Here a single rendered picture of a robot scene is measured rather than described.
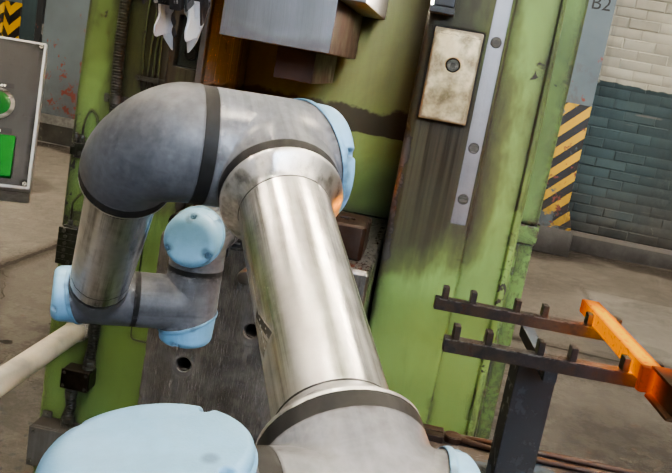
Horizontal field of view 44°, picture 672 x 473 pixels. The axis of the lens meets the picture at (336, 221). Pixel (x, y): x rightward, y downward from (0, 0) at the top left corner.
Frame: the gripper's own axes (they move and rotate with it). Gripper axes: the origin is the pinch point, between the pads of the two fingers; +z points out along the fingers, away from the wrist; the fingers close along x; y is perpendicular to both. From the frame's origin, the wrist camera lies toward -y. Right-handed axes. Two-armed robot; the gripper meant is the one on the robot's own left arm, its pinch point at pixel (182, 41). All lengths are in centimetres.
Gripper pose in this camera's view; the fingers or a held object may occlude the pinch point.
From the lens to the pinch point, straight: 140.2
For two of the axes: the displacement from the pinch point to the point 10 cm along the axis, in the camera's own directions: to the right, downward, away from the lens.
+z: -0.9, 7.9, 6.1
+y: -1.9, 5.9, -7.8
